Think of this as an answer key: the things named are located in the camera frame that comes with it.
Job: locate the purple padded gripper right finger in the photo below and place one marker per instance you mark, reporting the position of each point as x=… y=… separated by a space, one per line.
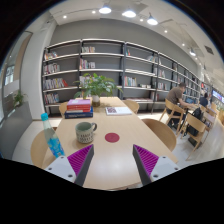
x=152 y=167

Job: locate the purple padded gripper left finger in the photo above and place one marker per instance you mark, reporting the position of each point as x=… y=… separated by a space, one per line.
x=73 y=168

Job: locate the clear bottle with blue label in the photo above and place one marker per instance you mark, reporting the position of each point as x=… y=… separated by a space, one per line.
x=51 y=137

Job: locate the green patterned ceramic mug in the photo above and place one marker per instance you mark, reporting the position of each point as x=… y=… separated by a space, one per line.
x=85 y=132

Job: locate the near right wooden chair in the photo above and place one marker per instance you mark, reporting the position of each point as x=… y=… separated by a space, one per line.
x=163 y=132

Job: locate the near left wooden chair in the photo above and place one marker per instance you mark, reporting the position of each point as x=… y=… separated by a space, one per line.
x=39 y=149

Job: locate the round red coaster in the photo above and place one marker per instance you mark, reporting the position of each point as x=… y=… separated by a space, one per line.
x=112 y=137

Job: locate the dark blue bottom book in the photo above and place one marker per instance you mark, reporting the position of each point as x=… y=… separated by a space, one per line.
x=73 y=115

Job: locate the wooden chair with backpack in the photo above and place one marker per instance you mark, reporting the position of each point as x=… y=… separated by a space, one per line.
x=196 y=138

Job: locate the red book in stack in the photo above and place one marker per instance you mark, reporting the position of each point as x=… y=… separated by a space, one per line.
x=79 y=108

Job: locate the wooden chair behind person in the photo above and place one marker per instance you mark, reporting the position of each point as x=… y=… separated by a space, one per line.
x=172 y=113

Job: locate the white magazine on table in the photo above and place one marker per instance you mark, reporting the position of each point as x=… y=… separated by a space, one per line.
x=118 y=111

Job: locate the far left wooden chair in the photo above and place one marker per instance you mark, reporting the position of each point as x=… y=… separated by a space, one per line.
x=63 y=108

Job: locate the far right wooden chair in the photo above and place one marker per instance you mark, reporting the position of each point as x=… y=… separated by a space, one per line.
x=134 y=106

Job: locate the pink book on stack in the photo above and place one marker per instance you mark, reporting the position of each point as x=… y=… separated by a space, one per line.
x=78 y=102

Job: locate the black backpack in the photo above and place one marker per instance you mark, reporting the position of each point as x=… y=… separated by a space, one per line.
x=194 y=121

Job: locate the seated person brown shirt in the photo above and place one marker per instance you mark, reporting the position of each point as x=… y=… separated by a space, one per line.
x=175 y=97

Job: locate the green potted plant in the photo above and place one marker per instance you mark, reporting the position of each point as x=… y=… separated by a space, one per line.
x=95 y=86

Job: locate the small plant on ledge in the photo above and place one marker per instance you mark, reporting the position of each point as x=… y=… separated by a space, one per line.
x=18 y=99

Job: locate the large grey bookshelf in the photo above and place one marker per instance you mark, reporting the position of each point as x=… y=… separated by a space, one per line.
x=141 y=74

